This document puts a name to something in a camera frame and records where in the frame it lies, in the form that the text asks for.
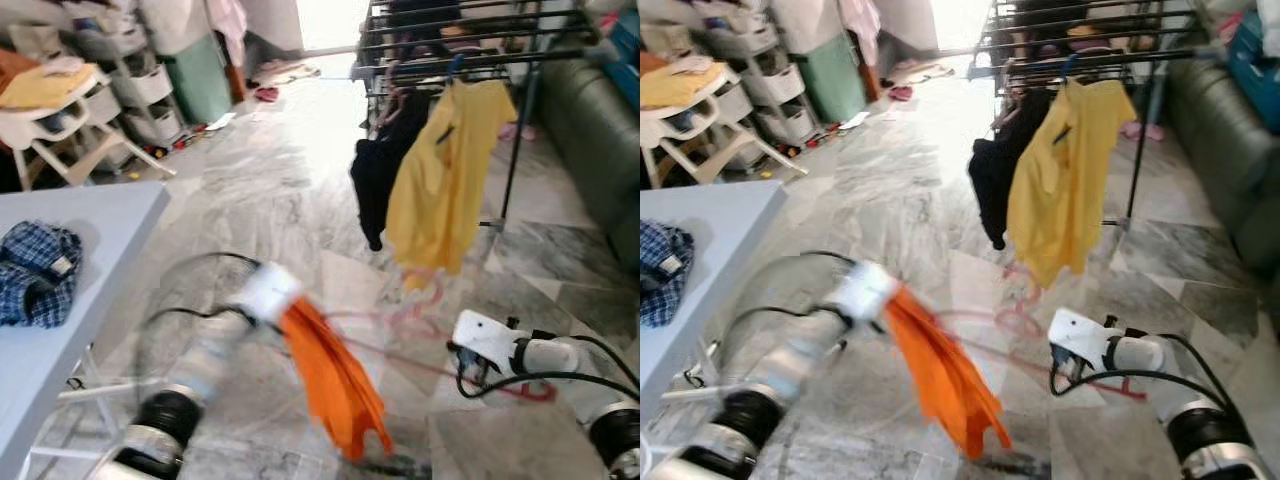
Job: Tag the blue plaid shorts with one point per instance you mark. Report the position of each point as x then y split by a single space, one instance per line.
35 275
662 275

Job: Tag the pink plastic hanger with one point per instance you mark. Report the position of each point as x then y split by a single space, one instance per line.
1012 105
392 105

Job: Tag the white pillow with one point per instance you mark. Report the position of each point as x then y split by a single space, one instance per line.
1272 25

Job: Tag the blue plastic hanger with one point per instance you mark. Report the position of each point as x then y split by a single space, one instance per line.
455 68
1075 68

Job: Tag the purple chair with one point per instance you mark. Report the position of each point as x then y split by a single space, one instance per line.
1060 30
440 30

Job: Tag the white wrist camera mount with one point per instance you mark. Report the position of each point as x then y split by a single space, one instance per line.
865 290
268 292
485 335
1080 332

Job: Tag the green leather sofa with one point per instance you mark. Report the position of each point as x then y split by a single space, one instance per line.
1230 150
600 140

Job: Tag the black metal drying rack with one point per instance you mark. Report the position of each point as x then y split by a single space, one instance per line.
1140 150
515 150

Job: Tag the green laundry bin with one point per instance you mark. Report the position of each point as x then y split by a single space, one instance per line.
200 85
832 85

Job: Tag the orange cloth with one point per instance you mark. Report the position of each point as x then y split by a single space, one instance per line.
945 375
335 380

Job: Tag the white paper sheet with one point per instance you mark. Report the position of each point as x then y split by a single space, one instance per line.
220 121
853 121

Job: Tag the black shirt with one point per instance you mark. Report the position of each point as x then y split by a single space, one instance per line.
995 180
380 180

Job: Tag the white baby high chair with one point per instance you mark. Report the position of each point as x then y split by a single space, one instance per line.
690 125
60 130

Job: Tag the grey folding table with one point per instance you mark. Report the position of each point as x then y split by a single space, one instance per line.
720 230
60 350

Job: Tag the white drawer trolley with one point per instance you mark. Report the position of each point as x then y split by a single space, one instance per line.
770 85
140 85

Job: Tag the pink towel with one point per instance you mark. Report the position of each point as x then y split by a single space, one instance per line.
860 25
228 25

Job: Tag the pink cloth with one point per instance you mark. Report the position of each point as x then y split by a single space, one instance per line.
1142 131
517 131

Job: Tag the brown cloth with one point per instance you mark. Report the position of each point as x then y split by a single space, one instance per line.
12 68
650 62

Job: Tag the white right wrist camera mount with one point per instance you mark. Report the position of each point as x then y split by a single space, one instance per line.
1080 332
485 335

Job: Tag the red plastic hanger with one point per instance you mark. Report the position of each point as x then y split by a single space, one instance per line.
1020 320
430 300

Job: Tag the yellow polo shirt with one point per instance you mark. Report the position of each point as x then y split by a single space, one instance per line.
1065 190
445 190

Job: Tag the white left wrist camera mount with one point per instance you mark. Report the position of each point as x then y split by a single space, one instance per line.
268 292
865 290

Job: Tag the blue storage box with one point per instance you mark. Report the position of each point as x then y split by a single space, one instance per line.
625 55
1255 60

